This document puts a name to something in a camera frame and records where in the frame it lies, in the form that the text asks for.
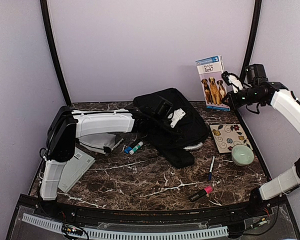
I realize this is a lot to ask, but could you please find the white pen with blue cap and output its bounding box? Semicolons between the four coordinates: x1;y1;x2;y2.
208;156;215;181

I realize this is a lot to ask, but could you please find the white green glue stick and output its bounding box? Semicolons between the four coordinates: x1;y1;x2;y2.
129;141;144;155

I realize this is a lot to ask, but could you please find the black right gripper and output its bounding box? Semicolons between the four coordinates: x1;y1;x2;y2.
222;86;264;110

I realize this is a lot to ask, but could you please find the white pencil pouch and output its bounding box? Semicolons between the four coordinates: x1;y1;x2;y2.
79;133;116;155

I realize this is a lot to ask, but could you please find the pale green ceramic bowl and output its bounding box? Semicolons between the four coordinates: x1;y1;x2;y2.
231;145;255;167

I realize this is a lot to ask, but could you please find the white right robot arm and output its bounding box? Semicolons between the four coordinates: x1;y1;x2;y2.
221;71;300;217

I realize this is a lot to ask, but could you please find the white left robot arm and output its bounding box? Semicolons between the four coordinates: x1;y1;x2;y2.
38;100;186;218

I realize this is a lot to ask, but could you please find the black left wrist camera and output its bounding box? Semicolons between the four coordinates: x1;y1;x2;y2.
155;96;173;116

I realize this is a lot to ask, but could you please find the black right frame post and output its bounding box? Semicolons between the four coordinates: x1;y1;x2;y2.
238;0;262;89

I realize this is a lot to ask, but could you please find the black student backpack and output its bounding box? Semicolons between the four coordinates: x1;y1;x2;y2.
133;88;209;169

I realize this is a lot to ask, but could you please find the grey slotted cable duct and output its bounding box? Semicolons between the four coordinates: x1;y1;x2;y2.
21;213;229;240

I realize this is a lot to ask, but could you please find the black frame post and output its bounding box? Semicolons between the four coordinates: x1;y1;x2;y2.
39;0;72;106
238;0;262;89

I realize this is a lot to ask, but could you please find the blue capped black marker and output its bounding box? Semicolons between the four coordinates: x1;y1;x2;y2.
124;140;139;154

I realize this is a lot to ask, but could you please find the black front rail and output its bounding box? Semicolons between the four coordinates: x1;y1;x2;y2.
17;194;288;228

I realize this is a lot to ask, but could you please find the floral ceramic tile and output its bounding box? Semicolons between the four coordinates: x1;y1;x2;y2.
209;124;253;154

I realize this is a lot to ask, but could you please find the black left frame post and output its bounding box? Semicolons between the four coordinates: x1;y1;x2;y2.
39;0;72;106

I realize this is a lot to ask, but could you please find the pink and black highlighter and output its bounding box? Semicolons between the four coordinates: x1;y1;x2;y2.
188;186;213;202

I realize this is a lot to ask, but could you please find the dog picture book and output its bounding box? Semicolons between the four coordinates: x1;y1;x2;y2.
195;55;230;112

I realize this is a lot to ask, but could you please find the grey notebook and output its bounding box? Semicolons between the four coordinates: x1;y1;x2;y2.
58;147;96;193

